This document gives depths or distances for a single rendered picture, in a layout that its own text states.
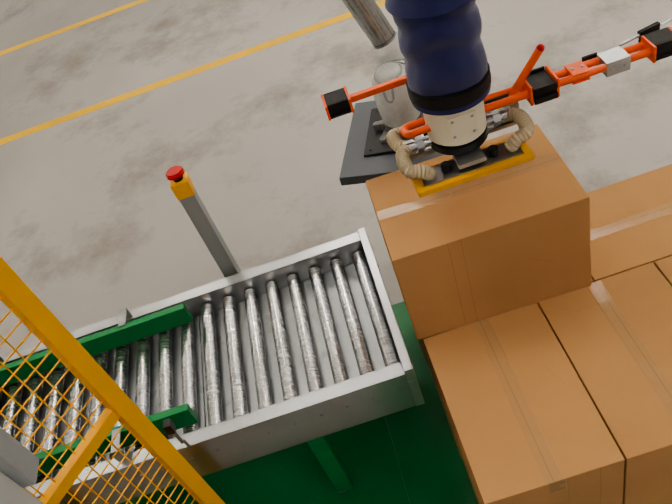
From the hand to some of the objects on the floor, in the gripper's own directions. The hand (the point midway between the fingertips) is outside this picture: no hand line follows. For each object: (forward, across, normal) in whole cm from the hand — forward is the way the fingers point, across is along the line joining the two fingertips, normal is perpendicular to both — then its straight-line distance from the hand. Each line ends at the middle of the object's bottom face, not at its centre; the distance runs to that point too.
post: (-29, +158, +120) cm, 200 cm away
